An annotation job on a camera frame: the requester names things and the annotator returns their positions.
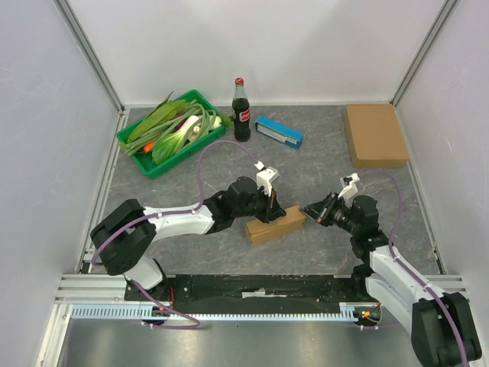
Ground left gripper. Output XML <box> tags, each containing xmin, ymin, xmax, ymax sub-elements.
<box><xmin>234</xmin><ymin>185</ymin><xmax>286</xmax><ymax>224</ymax></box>

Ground small cardboard box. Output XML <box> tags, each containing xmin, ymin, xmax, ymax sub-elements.
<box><xmin>245</xmin><ymin>206</ymin><xmax>306</xmax><ymax>246</ymax></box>

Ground large cardboard box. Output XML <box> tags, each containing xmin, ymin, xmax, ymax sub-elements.
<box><xmin>343</xmin><ymin>104</ymin><xmax>410</xmax><ymax>169</ymax></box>

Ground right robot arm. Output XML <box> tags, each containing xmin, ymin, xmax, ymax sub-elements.
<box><xmin>303</xmin><ymin>193</ymin><xmax>482</xmax><ymax>366</ymax></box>

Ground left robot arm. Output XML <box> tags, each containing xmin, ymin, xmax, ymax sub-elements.
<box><xmin>90</xmin><ymin>177</ymin><xmax>286</xmax><ymax>300</ymax></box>

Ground blue rectangular box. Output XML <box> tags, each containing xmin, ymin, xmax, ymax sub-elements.
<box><xmin>254</xmin><ymin>116</ymin><xmax>303</xmax><ymax>149</ymax></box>

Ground cola glass bottle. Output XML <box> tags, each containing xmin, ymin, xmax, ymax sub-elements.
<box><xmin>232</xmin><ymin>77</ymin><xmax>251</xmax><ymax>142</ymax></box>

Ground long green beans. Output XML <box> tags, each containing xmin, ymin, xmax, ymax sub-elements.
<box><xmin>120</xmin><ymin>100</ymin><xmax>222</xmax><ymax>156</ymax></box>

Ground bok choy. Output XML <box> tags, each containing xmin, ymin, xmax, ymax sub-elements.
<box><xmin>151</xmin><ymin>115</ymin><xmax>201</xmax><ymax>165</ymax></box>

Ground green plastic tray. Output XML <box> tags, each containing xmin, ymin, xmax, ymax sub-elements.
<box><xmin>117</xmin><ymin>89</ymin><xmax>233</xmax><ymax>179</ymax></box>

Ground orange carrot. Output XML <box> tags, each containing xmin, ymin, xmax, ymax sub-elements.
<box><xmin>143</xmin><ymin>141</ymin><xmax>155</xmax><ymax>153</ymax></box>

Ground large green leaf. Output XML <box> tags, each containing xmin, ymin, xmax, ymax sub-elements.
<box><xmin>128</xmin><ymin>93</ymin><xmax>188</xmax><ymax>143</ymax></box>

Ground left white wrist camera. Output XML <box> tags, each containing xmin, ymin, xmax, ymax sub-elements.
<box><xmin>254</xmin><ymin>161</ymin><xmax>280</xmax><ymax>196</ymax></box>

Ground blue slotted cable duct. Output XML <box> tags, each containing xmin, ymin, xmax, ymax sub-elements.
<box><xmin>70</xmin><ymin>302</ymin><xmax>364</xmax><ymax>321</ymax></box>

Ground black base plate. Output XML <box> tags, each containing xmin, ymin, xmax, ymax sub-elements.
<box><xmin>148</xmin><ymin>274</ymin><xmax>377</xmax><ymax>306</ymax></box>

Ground aluminium frame rail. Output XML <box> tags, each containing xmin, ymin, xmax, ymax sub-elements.
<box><xmin>53</xmin><ymin>0</ymin><xmax>125</xmax><ymax>114</ymax></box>

